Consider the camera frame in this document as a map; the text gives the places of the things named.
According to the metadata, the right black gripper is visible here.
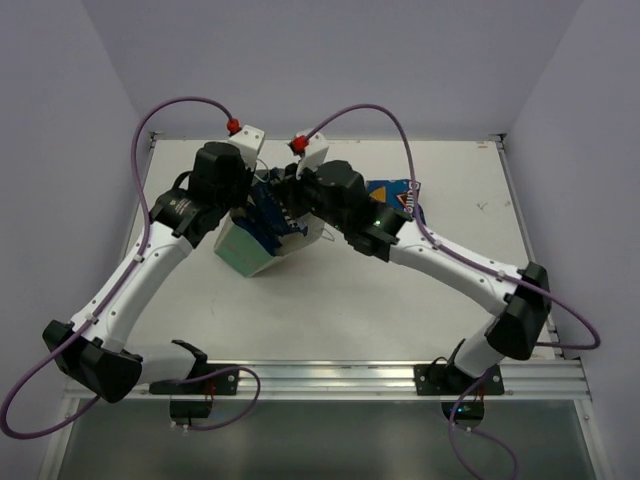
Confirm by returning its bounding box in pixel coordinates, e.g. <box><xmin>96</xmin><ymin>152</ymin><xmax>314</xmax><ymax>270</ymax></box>
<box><xmin>273</xmin><ymin>157</ymin><xmax>350</xmax><ymax>235</ymax></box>

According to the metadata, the green paper gift bag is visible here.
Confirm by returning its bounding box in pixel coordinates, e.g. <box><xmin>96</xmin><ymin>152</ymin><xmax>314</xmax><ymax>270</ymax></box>
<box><xmin>213</xmin><ymin>167</ymin><xmax>336</xmax><ymax>278</ymax></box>

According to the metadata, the blue Doritos chip bag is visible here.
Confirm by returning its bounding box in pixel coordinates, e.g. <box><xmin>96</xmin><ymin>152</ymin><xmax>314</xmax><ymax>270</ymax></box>
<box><xmin>364</xmin><ymin>179</ymin><xmax>421</xmax><ymax>227</ymax></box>

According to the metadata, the dark blue snack bag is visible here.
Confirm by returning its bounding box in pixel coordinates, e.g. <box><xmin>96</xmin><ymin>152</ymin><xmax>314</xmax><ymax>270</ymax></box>
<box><xmin>232</xmin><ymin>182</ymin><xmax>309</xmax><ymax>256</ymax></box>

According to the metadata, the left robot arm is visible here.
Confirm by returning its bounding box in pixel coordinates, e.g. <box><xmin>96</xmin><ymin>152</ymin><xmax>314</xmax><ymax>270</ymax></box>
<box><xmin>42</xmin><ymin>140</ymin><xmax>261</xmax><ymax>403</ymax></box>

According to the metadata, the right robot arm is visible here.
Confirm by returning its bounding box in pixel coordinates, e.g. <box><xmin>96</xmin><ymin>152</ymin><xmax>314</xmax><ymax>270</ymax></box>
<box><xmin>275</xmin><ymin>160</ymin><xmax>551</xmax><ymax>393</ymax></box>

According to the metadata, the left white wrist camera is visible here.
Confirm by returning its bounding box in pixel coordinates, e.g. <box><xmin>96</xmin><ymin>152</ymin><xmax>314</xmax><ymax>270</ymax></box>
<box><xmin>228</xmin><ymin>125</ymin><xmax>265</xmax><ymax>171</ymax></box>

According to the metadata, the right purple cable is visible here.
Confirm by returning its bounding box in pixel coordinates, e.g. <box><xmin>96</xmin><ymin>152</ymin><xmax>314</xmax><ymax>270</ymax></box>
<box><xmin>289</xmin><ymin>103</ymin><xmax>601</xmax><ymax>480</ymax></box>

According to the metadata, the purple cable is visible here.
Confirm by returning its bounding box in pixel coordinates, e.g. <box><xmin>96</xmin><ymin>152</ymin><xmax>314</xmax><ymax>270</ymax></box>
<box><xmin>0</xmin><ymin>95</ymin><xmax>241</xmax><ymax>441</ymax></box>
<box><xmin>289</xmin><ymin>103</ymin><xmax>601</xmax><ymax>480</ymax></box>

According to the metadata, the left black base bracket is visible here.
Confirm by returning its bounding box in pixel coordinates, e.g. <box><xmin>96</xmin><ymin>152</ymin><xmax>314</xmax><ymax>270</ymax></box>
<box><xmin>143</xmin><ymin>340</ymin><xmax>240</xmax><ymax>430</ymax></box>

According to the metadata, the black base bracket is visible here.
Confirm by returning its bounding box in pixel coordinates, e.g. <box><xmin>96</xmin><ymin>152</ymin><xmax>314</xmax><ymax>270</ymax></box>
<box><xmin>143</xmin><ymin>340</ymin><xmax>240</xmax><ymax>430</ymax></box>
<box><xmin>413</xmin><ymin>357</ymin><xmax>505</xmax><ymax>429</ymax></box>

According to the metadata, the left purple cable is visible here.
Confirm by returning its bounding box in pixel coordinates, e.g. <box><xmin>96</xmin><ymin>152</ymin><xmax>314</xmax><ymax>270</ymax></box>
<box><xmin>0</xmin><ymin>95</ymin><xmax>241</xmax><ymax>441</ymax></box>

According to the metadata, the right black base bracket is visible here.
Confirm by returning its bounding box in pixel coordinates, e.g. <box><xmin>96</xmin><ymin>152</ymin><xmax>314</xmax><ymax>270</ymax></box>
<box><xmin>413</xmin><ymin>357</ymin><xmax>505</xmax><ymax>429</ymax></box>

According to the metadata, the aluminium mounting rail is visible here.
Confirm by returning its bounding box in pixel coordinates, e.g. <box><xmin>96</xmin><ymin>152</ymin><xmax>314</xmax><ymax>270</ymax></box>
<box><xmin>62</xmin><ymin>358</ymin><xmax>591</xmax><ymax>401</ymax></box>

